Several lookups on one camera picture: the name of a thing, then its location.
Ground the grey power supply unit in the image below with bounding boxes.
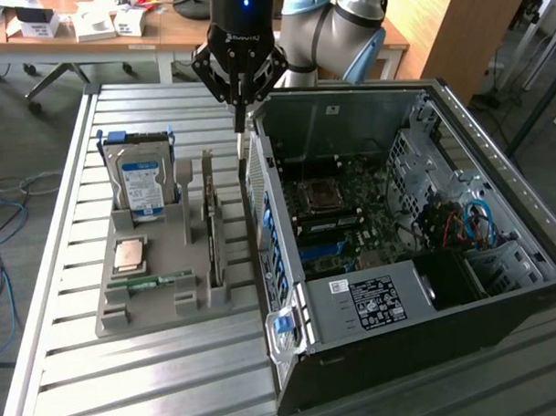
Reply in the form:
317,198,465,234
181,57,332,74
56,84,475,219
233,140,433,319
301,256,438,348

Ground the black open PC case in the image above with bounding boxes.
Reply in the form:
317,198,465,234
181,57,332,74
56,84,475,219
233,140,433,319
231,71,556,416

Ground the wooden cabinet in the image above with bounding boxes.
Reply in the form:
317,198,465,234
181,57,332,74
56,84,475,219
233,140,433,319
382,0,527,108

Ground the silver disk bay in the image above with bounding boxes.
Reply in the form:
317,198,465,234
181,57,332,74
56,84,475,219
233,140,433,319
461,238,546,298

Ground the loose green RAM stick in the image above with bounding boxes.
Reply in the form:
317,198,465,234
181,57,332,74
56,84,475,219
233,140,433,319
106,268,194,292

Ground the black round lamp base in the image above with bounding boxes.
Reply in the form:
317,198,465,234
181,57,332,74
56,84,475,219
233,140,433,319
172,0,212,21

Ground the CPU socket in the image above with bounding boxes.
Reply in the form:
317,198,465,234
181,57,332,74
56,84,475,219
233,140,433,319
299,177,348,213

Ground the blue data wire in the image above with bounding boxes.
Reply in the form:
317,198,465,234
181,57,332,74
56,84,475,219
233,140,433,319
462,198,499,252

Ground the grey floor cable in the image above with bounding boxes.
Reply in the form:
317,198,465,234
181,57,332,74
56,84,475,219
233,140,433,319
0,168,64,198

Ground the silver CPU chip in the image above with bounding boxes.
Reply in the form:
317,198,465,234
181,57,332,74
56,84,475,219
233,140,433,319
112,237,146,274

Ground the green graphics card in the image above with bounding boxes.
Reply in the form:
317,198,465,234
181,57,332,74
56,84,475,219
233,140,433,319
195,149,231,292

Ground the small white labelled box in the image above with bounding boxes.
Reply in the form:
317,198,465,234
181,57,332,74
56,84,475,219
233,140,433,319
112,6,148,38

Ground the flat white box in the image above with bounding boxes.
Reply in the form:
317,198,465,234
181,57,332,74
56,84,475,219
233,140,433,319
69,3,119,45

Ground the perforated metal drive cage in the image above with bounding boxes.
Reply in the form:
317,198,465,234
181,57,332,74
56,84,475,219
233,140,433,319
383,127,463,218

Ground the white box with black lid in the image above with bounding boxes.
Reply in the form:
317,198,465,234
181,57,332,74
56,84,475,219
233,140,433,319
13,6,61,40

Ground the grey parts rack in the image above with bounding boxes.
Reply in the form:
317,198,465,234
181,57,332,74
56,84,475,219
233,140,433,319
93,154,238,343

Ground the blue case latch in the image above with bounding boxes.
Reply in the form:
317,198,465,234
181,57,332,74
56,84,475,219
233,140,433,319
273,313,294,337

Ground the red wire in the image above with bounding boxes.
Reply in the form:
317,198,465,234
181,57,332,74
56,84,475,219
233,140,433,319
445,208,467,245

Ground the hard disk with blue caddy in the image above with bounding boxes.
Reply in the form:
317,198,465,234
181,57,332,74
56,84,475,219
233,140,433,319
93,123,180,224

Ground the green motherboard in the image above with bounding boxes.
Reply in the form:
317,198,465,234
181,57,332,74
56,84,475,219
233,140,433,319
275,153,425,286

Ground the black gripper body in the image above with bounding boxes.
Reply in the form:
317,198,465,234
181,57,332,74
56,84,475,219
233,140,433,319
204,0,278,107

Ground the blue expansion slot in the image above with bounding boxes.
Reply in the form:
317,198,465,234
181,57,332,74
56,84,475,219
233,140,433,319
299,243,345,263

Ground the blue floor cable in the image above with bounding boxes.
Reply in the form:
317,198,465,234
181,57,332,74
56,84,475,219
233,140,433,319
0,186,29,253
0,259,21,369

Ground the wooden desk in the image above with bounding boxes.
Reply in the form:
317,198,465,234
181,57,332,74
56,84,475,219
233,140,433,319
0,0,413,93

